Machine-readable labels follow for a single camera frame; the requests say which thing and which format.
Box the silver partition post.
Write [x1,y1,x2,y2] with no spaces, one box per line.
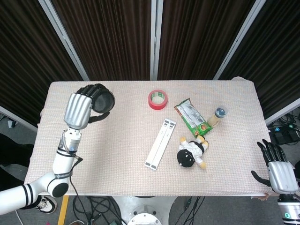
[264,97,300,125]
[212,0,267,81]
[38,0,90,82]
[150,0,164,81]
[0,105,38,133]

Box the white and black sneaker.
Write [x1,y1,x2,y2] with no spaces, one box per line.
[36,195,58,214]

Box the white folding stand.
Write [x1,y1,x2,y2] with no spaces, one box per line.
[144,118,177,171]

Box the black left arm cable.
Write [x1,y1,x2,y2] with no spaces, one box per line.
[69,153,84,197]

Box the plush doll with black head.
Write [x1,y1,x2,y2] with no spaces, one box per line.
[176,135,210,169]

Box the black round cap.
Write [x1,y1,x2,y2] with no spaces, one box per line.
[93,90,116,113]

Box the black electronics with cables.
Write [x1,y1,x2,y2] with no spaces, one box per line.
[267,114,300,147]

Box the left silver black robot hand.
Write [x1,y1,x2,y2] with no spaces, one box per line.
[63,83,111,130]

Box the dark brown curtain panel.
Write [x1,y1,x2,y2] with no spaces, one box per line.
[0,0,84,127]
[51,0,152,82]
[219,0,300,118]
[157,0,256,81]

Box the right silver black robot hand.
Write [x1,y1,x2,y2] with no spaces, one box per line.
[250,139,300,195]

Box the green snack packet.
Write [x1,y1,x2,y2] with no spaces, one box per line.
[173,98,213,139]

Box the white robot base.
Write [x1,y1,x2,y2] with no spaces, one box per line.
[112,195,177,225]

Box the seasoning bottle with blue cap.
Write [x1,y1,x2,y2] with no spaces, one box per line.
[207,105,228,128]

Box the black cable bundle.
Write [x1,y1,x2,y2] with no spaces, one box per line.
[72,196,124,225]

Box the red tape roll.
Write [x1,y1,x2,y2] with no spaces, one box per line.
[148,90,169,110]

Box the yellow floor tape strip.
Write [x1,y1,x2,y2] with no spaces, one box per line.
[57,195,70,225]

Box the black trousers leg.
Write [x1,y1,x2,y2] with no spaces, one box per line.
[0,133,35,187]

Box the beige waffle tablecloth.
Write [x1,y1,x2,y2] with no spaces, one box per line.
[24,76,278,197]

